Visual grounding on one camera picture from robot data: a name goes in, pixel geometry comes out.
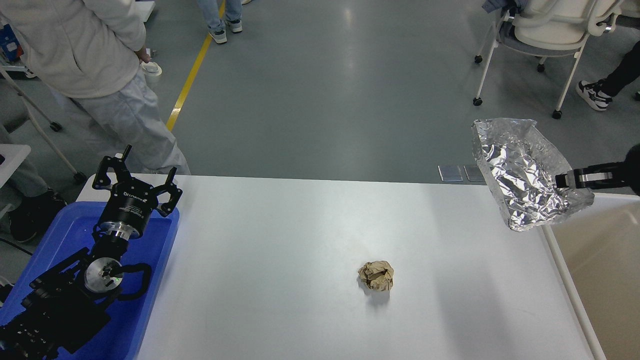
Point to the right floor socket plate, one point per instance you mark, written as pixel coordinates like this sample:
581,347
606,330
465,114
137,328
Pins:
473,173

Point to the blue plastic bin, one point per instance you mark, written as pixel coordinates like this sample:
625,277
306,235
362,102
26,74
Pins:
70,231

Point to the person in blue jeans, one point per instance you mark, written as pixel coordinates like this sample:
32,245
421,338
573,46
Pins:
217,24

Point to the crumpled brown paper ball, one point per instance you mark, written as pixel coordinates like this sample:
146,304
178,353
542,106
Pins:
377,275

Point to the white side table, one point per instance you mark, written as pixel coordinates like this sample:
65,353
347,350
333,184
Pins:
14,155

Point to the white office chair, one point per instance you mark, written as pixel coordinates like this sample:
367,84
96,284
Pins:
545,29

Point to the white round floor object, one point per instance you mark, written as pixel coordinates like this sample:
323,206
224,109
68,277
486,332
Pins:
152,72

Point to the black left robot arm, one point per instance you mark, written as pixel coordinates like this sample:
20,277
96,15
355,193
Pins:
67,304

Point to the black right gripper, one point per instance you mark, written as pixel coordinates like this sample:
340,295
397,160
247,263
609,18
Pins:
601,176

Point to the person in white clothes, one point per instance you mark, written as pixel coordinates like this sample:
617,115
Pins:
88,52

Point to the seated person black trousers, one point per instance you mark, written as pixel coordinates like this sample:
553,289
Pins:
599,95

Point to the beige plastic bin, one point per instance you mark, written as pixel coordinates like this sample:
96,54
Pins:
597,253

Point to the left floor socket plate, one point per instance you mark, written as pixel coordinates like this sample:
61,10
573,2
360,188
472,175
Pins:
450,173

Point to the floor socket plate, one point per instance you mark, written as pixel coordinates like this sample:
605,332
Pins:
450,173
473,173

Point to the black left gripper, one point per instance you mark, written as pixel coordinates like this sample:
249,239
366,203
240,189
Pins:
126,211

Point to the aluminium foil bag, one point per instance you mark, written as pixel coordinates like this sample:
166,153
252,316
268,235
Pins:
519,165

